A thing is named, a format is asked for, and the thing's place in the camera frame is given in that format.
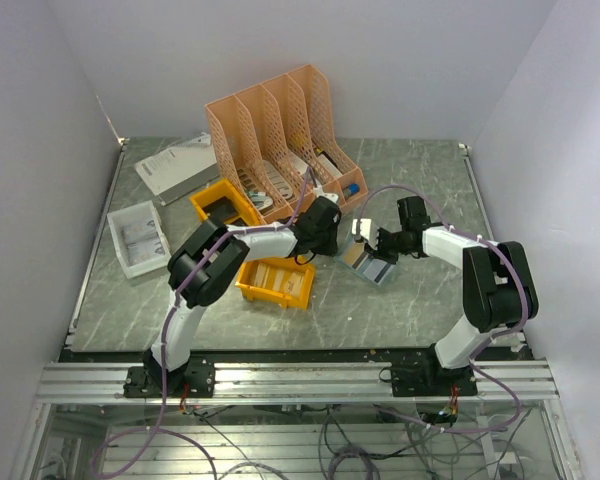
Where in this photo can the peach plastic file organizer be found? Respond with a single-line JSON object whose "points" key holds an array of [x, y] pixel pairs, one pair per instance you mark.
{"points": [[278, 137]]}

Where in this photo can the yellow bin with cards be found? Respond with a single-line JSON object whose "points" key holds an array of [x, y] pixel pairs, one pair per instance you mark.
{"points": [[284, 282]]}

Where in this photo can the white stapler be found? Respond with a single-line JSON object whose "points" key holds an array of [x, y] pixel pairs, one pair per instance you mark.
{"points": [[261, 201]]}

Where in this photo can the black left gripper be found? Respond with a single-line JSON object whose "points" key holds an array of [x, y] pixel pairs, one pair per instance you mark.
{"points": [[332, 248]]}

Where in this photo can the blue capped bottle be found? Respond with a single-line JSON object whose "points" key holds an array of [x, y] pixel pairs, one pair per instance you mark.
{"points": [[351, 190]]}

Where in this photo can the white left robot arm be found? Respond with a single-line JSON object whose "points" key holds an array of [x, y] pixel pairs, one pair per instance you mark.
{"points": [[202, 269]]}

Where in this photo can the yellow bin with black items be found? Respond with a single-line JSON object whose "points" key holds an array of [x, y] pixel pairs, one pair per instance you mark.
{"points": [[224, 202]]}

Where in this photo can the aluminium frame rail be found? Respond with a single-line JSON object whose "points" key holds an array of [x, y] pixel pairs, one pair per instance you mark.
{"points": [[269, 383]]}

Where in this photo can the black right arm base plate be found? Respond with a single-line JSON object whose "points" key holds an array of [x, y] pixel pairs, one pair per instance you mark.
{"points": [[423, 381]]}

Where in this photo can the white bin with cards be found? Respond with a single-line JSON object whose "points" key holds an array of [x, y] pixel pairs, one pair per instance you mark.
{"points": [[140, 244]]}

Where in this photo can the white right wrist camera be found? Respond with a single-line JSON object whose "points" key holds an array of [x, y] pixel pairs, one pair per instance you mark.
{"points": [[366, 231]]}

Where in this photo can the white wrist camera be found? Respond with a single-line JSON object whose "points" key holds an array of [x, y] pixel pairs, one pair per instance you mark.
{"points": [[366, 231], [320, 192]]}

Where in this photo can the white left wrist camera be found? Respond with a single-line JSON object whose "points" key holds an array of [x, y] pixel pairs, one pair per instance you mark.
{"points": [[320, 192]]}

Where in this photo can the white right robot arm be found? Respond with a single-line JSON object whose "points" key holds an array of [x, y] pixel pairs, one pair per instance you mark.
{"points": [[497, 286]]}

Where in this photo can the white paper booklet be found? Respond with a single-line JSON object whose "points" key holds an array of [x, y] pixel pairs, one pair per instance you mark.
{"points": [[179, 169]]}

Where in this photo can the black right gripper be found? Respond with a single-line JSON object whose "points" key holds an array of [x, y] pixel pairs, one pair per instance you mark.
{"points": [[377, 251]]}

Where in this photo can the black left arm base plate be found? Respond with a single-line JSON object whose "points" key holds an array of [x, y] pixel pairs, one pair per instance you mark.
{"points": [[192, 381]]}

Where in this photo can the gold striped credit card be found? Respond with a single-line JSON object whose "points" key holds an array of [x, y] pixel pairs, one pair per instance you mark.
{"points": [[354, 254]]}

